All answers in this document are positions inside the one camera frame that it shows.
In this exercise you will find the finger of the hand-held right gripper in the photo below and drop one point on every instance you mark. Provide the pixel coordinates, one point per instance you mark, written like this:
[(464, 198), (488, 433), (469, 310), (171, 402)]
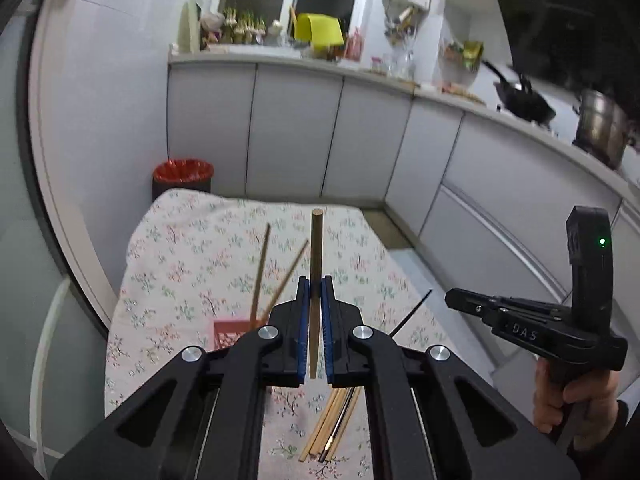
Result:
[(465, 300)]

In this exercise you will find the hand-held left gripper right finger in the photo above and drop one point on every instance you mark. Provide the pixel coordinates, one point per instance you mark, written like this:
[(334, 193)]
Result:
[(327, 330)]

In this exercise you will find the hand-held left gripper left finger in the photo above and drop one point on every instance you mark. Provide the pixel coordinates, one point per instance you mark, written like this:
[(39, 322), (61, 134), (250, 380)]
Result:
[(301, 330)]

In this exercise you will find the black chopstick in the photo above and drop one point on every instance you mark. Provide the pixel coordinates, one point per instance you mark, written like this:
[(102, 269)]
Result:
[(336, 427), (412, 312)]

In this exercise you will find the pink plastic basket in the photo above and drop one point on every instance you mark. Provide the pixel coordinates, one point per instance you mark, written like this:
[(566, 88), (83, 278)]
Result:
[(227, 332)]

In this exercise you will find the wooden chopstick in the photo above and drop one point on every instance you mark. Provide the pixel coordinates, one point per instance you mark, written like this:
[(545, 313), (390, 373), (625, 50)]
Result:
[(290, 272), (316, 250), (261, 270)]

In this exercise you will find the bunch of wooden chopsticks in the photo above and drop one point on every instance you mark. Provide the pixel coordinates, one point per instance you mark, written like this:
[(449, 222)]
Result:
[(320, 435)]

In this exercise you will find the person's right hand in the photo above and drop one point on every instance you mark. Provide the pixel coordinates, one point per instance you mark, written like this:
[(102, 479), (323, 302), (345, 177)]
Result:
[(547, 400)]

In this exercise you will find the floral tablecloth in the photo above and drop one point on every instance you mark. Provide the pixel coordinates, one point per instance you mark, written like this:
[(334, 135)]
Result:
[(190, 260)]

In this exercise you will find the steel pot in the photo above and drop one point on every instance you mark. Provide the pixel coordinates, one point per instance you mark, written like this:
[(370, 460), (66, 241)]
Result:
[(600, 127)]

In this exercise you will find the black wok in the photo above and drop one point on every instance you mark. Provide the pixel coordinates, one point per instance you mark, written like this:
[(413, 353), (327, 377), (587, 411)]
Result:
[(530, 102)]

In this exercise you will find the row of white cabinet doors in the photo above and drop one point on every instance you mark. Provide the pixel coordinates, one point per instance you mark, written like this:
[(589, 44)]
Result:
[(295, 135)]

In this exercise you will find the trash bin with red liner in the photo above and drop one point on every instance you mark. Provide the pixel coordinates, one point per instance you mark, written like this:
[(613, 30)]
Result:
[(182, 172)]

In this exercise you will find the green yellow packet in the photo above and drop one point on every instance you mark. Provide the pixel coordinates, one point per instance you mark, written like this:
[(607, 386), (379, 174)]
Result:
[(472, 55)]

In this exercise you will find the glass carafe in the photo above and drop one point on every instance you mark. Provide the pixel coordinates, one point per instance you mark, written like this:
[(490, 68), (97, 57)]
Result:
[(406, 57)]

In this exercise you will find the glass jar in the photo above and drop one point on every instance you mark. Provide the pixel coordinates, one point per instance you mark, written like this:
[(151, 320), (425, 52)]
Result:
[(382, 64)]

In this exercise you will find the pink detergent bottle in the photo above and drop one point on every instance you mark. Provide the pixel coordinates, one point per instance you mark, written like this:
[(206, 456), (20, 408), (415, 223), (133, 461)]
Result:
[(355, 45)]

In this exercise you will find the frosted glass door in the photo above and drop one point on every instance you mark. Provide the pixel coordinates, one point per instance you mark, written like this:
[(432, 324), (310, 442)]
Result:
[(30, 210)]

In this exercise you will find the yellow folded sheet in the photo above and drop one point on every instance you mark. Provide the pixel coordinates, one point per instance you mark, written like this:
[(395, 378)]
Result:
[(320, 27)]

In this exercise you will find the row of sprouting garlic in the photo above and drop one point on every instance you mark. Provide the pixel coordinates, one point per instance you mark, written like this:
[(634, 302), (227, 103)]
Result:
[(245, 27)]

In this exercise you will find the grey plastic bag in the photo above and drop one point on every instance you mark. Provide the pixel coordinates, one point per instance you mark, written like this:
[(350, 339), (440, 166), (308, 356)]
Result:
[(212, 22)]

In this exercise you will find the pale oval tray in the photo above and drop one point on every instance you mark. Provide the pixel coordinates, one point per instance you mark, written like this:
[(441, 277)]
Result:
[(187, 25)]

